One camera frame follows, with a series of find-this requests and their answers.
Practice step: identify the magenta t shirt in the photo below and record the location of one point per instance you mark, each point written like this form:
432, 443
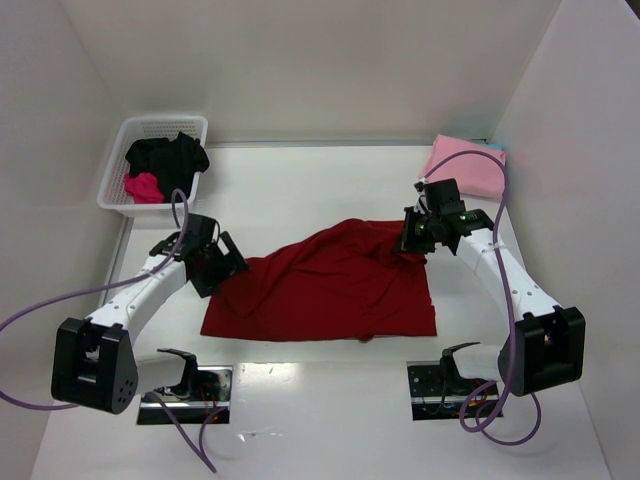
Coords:
143, 188

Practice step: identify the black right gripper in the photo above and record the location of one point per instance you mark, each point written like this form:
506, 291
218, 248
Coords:
408, 232

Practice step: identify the folded teal t shirt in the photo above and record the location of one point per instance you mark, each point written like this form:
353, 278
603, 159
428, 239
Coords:
495, 146

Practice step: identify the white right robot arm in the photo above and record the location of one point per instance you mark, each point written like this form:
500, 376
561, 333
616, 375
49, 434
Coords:
545, 345

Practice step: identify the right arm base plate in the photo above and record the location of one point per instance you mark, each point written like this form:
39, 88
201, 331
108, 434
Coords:
433, 398

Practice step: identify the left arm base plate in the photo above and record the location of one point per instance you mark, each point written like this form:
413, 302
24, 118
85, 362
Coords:
208, 394

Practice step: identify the black t shirt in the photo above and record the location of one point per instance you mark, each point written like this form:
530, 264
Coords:
174, 163

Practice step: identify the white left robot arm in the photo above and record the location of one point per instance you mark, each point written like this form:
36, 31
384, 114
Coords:
94, 362

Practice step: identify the dark red t shirt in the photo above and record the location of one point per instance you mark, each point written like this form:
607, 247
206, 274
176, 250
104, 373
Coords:
343, 282

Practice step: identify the white plastic basket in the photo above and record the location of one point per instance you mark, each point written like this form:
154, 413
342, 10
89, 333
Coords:
111, 194

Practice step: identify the folded pink t shirt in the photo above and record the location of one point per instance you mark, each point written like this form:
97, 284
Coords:
475, 174

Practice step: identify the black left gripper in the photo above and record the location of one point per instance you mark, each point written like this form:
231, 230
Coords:
215, 270

